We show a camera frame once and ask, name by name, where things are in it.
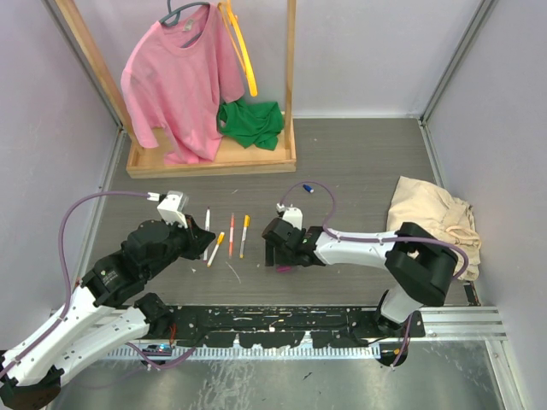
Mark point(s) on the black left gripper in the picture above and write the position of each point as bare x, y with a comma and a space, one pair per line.
198, 238

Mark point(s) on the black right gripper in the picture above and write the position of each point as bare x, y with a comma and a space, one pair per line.
280, 258

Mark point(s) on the white pen yellow end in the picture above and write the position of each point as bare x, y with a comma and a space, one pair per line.
213, 255

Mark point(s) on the white pen purple end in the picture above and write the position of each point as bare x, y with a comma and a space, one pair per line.
206, 227

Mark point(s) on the orange highlighter pen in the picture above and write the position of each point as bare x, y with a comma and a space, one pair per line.
231, 236

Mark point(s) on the white marker orange tip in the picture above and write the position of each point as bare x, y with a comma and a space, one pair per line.
243, 242

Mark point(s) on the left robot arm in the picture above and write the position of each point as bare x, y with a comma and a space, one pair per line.
108, 308

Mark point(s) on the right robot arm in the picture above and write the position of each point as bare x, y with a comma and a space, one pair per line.
421, 265

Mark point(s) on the wooden rack base tray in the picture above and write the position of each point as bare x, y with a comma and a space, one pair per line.
231, 159

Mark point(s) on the green cloth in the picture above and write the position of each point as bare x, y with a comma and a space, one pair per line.
256, 124

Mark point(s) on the pink shirt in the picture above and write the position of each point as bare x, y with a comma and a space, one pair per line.
176, 78

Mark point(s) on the beige cloth bag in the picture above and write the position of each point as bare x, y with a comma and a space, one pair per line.
447, 218

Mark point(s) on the yellow hanger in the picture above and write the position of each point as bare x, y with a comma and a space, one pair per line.
233, 29

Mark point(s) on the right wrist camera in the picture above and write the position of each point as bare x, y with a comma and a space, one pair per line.
290, 214

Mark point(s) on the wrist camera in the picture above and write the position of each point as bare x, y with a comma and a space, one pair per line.
290, 214
171, 208

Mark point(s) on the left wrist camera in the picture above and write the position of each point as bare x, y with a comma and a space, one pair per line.
171, 208

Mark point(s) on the wooden rack right post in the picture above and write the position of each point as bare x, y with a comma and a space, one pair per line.
289, 68

